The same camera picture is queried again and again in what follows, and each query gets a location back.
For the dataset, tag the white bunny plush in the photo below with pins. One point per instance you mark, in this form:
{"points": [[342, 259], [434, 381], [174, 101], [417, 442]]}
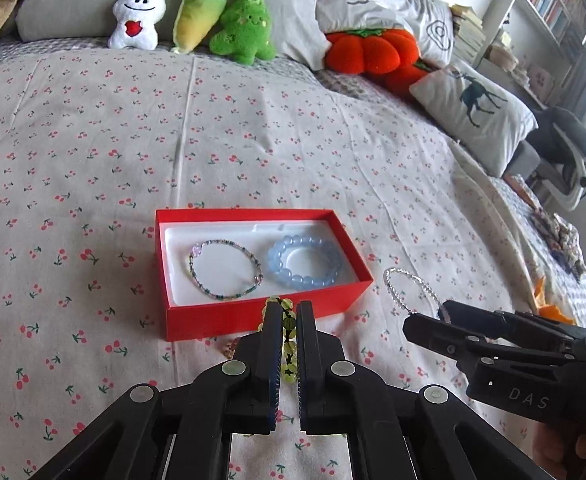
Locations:
{"points": [[136, 20]]}

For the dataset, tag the cherry print bed sheet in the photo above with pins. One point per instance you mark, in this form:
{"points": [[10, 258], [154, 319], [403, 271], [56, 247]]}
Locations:
{"points": [[94, 141]]}

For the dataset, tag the orange pumpkin plush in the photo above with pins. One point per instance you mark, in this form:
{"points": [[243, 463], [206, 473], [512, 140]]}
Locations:
{"points": [[389, 57]]}

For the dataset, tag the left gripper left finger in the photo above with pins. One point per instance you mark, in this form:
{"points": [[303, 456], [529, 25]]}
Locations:
{"points": [[255, 403]]}

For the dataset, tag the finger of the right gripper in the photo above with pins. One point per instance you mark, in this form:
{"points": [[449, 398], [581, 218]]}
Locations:
{"points": [[514, 327], [465, 347]]}

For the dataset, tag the white bookshelf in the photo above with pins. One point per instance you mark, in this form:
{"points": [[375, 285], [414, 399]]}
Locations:
{"points": [[537, 42]]}

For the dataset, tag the white doodle print pillow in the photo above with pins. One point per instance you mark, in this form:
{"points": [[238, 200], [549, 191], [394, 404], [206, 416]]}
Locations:
{"points": [[429, 21]]}

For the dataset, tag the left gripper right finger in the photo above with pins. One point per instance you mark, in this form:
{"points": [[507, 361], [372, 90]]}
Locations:
{"points": [[321, 409]]}

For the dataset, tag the person's right hand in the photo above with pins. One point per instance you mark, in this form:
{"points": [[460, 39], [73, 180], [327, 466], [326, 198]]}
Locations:
{"points": [[549, 449]]}

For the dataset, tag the deer print pillow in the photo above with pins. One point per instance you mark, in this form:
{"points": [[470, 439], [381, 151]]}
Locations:
{"points": [[489, 121]]}

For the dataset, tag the green tree plush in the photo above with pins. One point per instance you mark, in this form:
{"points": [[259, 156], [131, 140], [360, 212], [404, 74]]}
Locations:
{"points": [[244, 34]]}

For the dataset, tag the yellow green carrot plush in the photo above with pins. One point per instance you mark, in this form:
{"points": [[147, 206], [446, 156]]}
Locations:
{"points": [[195, 18]]}

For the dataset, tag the red jewelry box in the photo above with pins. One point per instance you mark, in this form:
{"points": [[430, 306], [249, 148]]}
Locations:
{"points": [[218, 267]]}

